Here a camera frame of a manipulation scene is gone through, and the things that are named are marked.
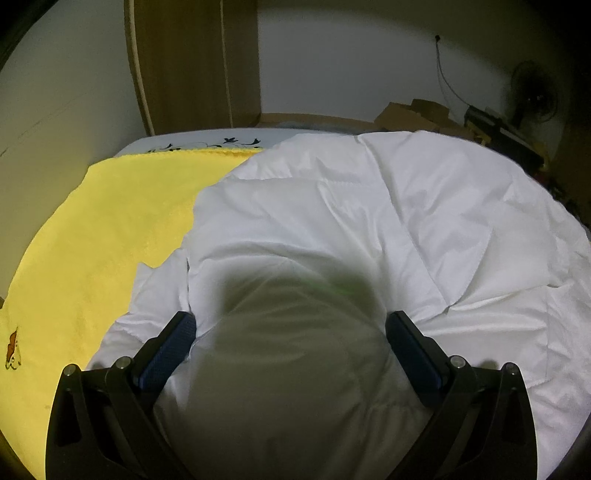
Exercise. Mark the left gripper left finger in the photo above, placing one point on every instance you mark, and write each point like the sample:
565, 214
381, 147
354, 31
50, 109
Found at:
102, 423

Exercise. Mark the black standing fan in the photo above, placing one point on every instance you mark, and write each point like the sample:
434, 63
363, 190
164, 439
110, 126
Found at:
536, 94

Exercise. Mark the yellow towel blanket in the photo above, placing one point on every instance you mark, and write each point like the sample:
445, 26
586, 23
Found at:
75, 278

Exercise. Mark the cardboard boxes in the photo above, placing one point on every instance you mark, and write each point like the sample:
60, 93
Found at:
421, 115

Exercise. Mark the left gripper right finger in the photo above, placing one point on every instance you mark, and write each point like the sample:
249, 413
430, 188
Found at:
482, 424

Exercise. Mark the wooden wardrobe door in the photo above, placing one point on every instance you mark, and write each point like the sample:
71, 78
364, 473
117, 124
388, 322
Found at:
194, 64

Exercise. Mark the white puffer jacket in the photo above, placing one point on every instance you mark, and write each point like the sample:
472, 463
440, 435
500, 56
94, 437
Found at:
292, 265

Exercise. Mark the black yellow printed box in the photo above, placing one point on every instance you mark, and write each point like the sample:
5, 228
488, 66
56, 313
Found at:
501, 138

